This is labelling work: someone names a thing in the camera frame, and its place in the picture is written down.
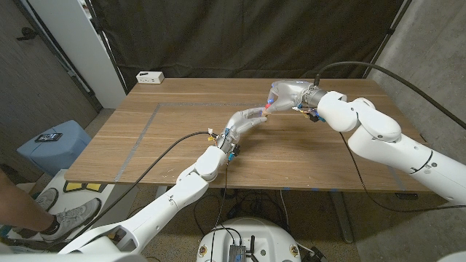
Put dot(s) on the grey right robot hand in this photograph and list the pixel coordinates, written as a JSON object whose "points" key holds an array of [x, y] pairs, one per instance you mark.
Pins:
{"points": [[291, 92]]}

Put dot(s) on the blue stool with phone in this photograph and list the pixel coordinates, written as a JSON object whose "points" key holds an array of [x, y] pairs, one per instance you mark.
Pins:
{"points": [[54, 153]]}

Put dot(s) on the black wall rail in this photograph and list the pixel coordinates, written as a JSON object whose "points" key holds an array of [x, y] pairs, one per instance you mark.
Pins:
{"points": [[54, 51]]}

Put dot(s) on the black backdrop stand pole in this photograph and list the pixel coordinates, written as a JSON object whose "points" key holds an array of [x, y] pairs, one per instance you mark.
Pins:
{"points": [[105, 47], [389, 32]]}

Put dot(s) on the grey sneaker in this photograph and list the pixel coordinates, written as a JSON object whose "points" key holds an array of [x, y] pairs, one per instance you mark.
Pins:
{"points": [[78, 214], [46, 199]]}

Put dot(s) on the black phone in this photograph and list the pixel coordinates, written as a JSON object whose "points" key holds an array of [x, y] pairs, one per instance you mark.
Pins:
{"points": [[48, 137]]}

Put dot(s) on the white table leg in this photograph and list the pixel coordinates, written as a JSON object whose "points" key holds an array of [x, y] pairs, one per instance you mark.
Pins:
{"points": [[162, 191]]}

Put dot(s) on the black desk control panel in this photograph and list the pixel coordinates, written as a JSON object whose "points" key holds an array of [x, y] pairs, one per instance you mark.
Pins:
{"points": [[407, 196]]}

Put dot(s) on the wooden block with holes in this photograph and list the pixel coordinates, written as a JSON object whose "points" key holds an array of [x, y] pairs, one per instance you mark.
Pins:
{"points": [[264, 113]]}

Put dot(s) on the grey table leg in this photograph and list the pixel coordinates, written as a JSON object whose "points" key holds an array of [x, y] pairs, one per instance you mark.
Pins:
{"points": [[342, 218]]}

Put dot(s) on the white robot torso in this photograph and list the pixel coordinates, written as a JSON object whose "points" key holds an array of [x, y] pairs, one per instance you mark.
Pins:
{"points": [[251, 233]]}

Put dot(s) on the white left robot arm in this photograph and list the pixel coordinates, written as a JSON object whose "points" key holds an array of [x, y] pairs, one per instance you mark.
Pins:
{"points": [[171, 203]]}

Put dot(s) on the black backdrop curtain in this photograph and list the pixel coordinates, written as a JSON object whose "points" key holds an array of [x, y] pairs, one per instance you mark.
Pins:
{"points": [[247, 36]]}

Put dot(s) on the white power strip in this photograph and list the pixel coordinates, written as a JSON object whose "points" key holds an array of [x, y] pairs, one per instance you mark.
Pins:
{"points": [[150, 77]]}

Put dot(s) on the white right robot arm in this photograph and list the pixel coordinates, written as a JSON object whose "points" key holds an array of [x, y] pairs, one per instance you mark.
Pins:
{"points": [[393, 134]]}

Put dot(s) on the white pillar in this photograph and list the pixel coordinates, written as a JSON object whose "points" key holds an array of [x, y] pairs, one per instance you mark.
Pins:
{"points": [[80, 43]]}

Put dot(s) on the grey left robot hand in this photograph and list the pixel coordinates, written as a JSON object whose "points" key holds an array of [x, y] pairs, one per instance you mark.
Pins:
{"points": [[240, 123]]}

